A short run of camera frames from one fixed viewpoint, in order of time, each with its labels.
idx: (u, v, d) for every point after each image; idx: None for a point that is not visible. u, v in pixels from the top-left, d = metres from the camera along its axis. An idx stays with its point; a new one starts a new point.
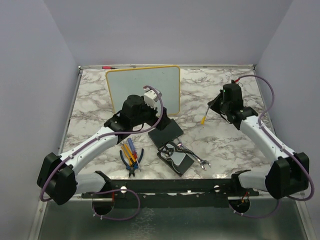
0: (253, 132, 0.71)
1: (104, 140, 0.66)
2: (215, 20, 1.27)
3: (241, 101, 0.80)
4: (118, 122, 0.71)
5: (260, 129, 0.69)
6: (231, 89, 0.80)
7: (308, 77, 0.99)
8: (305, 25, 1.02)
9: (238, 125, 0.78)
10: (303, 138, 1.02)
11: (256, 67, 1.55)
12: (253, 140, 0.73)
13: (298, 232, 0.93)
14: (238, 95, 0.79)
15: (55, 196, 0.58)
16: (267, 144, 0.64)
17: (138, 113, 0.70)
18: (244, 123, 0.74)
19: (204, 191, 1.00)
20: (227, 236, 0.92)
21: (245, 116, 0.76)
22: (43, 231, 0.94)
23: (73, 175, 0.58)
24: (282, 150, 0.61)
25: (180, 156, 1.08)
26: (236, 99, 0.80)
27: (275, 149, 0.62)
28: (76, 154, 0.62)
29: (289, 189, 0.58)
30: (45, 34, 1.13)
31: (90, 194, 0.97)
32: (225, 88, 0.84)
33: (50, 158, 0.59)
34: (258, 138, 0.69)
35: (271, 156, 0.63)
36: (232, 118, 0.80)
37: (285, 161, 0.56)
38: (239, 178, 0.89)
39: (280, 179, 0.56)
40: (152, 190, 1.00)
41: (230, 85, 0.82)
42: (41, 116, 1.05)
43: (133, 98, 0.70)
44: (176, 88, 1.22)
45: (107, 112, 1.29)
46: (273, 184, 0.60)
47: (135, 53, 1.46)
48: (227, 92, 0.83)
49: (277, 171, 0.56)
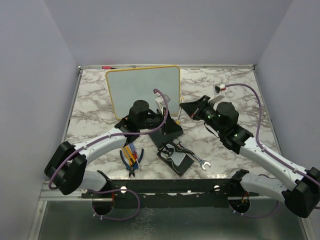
0: (257, 158, 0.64)
1: (115, 139, 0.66)
2: (215, 21, 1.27)
3: (236, 124, 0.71)
4: (128, 126, 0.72)
5: (263, 152, 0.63)
6: (230, 117, 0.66)
7: (308, 76, 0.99)
8: (305, 25, 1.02)
9: (237, 150, 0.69)
10: (302, 138, 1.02)
11: (256, 67, 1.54)
12: (258, 163, 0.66)
13: (297, 232, 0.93)
14: (235, 121, 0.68)
15: (61, 184, 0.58)
16: (280, 169, 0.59)
17: (144, 116, 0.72)
18: (245, 149, 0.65)
19: (205, 191, 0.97)
20: (227, 236, 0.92)
21: (241, 141, 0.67)
22: (43, 231, 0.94)
23: (84, 166, 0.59)
24: (295, 172, 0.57)
25: (180, 156, 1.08)
26: (233, 125, 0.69)
27: (289, 173, 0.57)
28: (90, 146, 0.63)
29: (312, 206, 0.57)
30: (45, 33, 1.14)
31: (90, 194, 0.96)
32: (220, 111, 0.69)
33: (64, 146, 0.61)
34: (266, 164, 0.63)
35: (286, 181, 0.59)
36: (228, 144, 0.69)
37: (304, 184, 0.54)
38: (243, 183, 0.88)
39: (304, 203, 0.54)
40: (151, 190, 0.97)
41: (226, 109, 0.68)
42: (41, 115, 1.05)
43: (139, 104, 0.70)
44: (176, 87, 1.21)
45: (107, 112, 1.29)
46: (295, 207, 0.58)
47: (135, 53, 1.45)
48: (221, 117, 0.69)
49: (299, 198, 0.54)
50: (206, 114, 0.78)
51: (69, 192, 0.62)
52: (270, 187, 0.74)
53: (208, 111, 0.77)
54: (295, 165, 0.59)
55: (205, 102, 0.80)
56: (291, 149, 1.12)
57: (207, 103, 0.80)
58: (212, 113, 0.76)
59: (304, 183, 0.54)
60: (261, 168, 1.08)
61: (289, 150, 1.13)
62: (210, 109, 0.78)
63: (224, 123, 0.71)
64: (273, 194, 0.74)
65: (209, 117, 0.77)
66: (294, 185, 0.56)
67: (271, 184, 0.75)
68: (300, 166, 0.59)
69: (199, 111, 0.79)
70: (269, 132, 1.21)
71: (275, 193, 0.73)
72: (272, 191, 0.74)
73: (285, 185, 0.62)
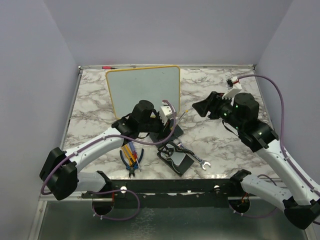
0: (277, 165, 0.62)
1: (109, 141, 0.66)
2: (215, 21, 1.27)
3: (255, 118, 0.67)
4: (126, 124, 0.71)
5: (286, 161, 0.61)
6: (248, 107, 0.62)
7: (308, 76, 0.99)
8: (305, 25, 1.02)
9: (255, 148, 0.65)
10: (302, 138, 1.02)
11: (256, 67, 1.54)
12: (274, 168, 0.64)
13: (298, 232, 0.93)
14: (254, 113, 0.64)
15: (56, 190, 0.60)
16: (297, 184, 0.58)
17: (146, 118, 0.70)
18: (266, 152, 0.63)
19: (204, 191, 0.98)
20: (227, 236, 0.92)
21: (265, 142, 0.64)
22: (42, 231, 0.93)
23: (76, 172, 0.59)
24: (312, 190, 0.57)
25: (180, 156, 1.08)
26: (252, 118, 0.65)
27: (306, 190, 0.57)
28: (81, 151, 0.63)
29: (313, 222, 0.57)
30: (45, 33, 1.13)
31: (90, 194, 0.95)
32: (237, 102, 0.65)
33: (56, 153, 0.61)
34: (283, 172, 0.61)
35: (299, 196, 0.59)
36: (249, 141, 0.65)
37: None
38: (243, 183, 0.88)
39: (309, 219, 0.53)
40: (151, 190, 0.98)
41: (245, 100, 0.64)
42: (41, 115, 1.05)
43: (144, 103, 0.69)
44: (176, 88, 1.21)
45: (107, 112, 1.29)
46: (297, 219, 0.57)
47: (135, 53, 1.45)
48: (239, 108, 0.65)
49: (305, 213, 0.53)
50: (222, 110, 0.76)
51: (64, 196, 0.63)
52: (272, 194, 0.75)
53: (224, 107, 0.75)
54: (314, 184, 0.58)
55: (217, 99, 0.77)
56: (291, 149, 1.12)
57: (220, 99, 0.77)
58: (228, 109, 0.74)
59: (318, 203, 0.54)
60: (261, 169, 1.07)
61: (290, 150, 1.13)
62: (227, 105, 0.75)
63: (242, 116, 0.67)
64: (273, 199, 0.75)
65: (225, 114, 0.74)
66: (307, 203, 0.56)
67: (273, 191, 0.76)
68: (319, 186, 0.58)
69: (213, 108, 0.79)
70: None
71: (275, 200, 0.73)
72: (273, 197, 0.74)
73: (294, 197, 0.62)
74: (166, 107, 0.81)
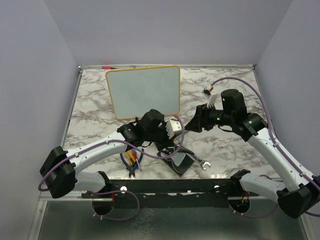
0: (266, 151, 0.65)
1: (112, 146, 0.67)
2: (215, 21, 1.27)
3: (244, 110, 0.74)
4: (131, 129, 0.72)
5: (274, 147, 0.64)
6: (232, 97, 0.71)
7: (308, 76, 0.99)
8: (305, 24, 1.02)
9: (246, 138, 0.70)
10: (302, 138, 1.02)
11: (256, 67, 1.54)
12: (265, 156, 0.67)
13: (297, 232, 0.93)
14: (240, 103, 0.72)
15: (52, 189, 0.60)
16: (286, 169, 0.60)
17: (154, 128, 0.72)
18: (255, 139, 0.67)
19: (205, 191, 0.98)
20: (227, 236, 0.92)
21: (255, 130, 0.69)
22: (43, 231, 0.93)
23: (74, 174, 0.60)
24: (301, 175, 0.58)
25: (179, 155, 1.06)
26: (239, 108, 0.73)
27: (294, 175, 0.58)
28: (82, 153, 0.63)
29: (304, 210, 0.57)
30: (45, 33, 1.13)
31: (90, 194, 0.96)
32: (223, 95, 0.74)
33: (57, 152, 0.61)
34: (272, 159, 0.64)
35: (288, 181, 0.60)
36: (239, 130, 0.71)
37: (307, 190, 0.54)
38: (241, 182, 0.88)
39: (300, 205, 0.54)
40: (152, 190, 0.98)
41: (229, 92, 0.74)
42: (41, 115, 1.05)
43: (154, 112, 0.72)
44: (176, 88, 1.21)
45: (107, 112, 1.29)
46: (287, 206, 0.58)
47: (135, 53, 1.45)
48: (227, 101, 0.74)
49: (296, 199, 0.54)
50: (213, 118, 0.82)
51: (59, 196, 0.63)
52: (267, 186, 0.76)
53: (212, 114, 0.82)
54: (304, 169, 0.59)
55: (204, 111, 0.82)
56: (291, 149, 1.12)
57: (206, 109, 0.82)
58: (217, 114, 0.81)
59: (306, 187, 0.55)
60: (261, 168, 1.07)
61: (289, 150, 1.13)
62: (214, 110, 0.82)
63: (230, 109, 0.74)
64: (270, 194, 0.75)
65: (218, 119, 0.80)
66: (296, 188, 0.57)
67: (268, 184, 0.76)
68: (309, 171, 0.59)
69: (205, 120, 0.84)
70: None
71: (271, 193, 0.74)
72: (269, 191, 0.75)
73: (285, 185, 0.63)
74: (175, 122, 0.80)
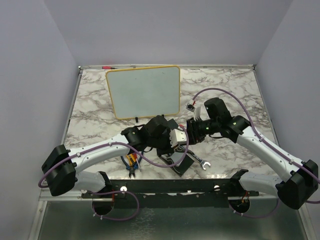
0: (254, 147, 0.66)
1: (116, 148, 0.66)
2: (215, 21, 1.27)
3: (229, 113, 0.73)
4: (136, 132, 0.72)
5: (261, 142, 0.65)
6: (214, 104, 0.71)
7: (308, 76, 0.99)
8: (305, 25, 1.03)
9: (235, 139, 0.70)
10: (303, 138, 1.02)
11: (256, 67, 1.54)
12: (254, 151, 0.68)
13: (297, 232, 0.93)
14: (223, 108, 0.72)
15: (52, 186, 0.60)
16: (275, 160, 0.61)
17: (158, 134, 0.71)
18: (242, 138, 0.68)
19: (204, 191, 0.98)
20: (227, 236, 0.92)
21: (240, 130, 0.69)
22: (43, 232, 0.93)
23: (74, 174, 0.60)
24: (291, 163, 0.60)
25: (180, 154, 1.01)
26: (222, 113, 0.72)
27: (285, 164, 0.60)
28: (84, 153, 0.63)
29: (304, 198, 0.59)
30: (44, 33, 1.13)
31: (90, 194, 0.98)
32: (206, 104, 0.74)
33: (60, 150, 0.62)
34: (262, 153, 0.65)
35: (281, 171, 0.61)
36: (227, 133, 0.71)
37: (299, 175, 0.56)
38: (241, 182, 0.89)
39: (297, 193, 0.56)
40: (152, 190, 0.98)
41: (211, 100, 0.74)
42: (41, 115, 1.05)
43: (161, 119, 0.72)
44: (176, 87, 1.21)
45: (107, 112, 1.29)
46: (288, 199, 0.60)
47: (135, 53, 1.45)
48: (210, 108, 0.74)
49: (293, 188, 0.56)
50: (202, 128, 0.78)
51: (58, 194, 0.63)
52: (266, 182, 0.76)
53: (201, 125, 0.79)
54: (292, 157, 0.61)
55: (193, 124, 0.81)
56: (291, 149, 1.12)
57: (194, 122, 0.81)
58: (205, 123, 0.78)
59: (299, 174, 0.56)
60: (261, 169, 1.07)
61: (289, 150, 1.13)
62: (202, 121, 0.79)
63: (215, 114, 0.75)
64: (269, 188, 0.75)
65: (207, 128, 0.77)
66: (289, 176, 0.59)
67: (266, 179, 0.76)
68: (297, 158, 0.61)
69: (196, 132, 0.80)
70: (269, 132, 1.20)
71: (270, 188, 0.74)
72: (267, 185, 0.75)
73: (280, 176, 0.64)
74: (180, 132, 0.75)
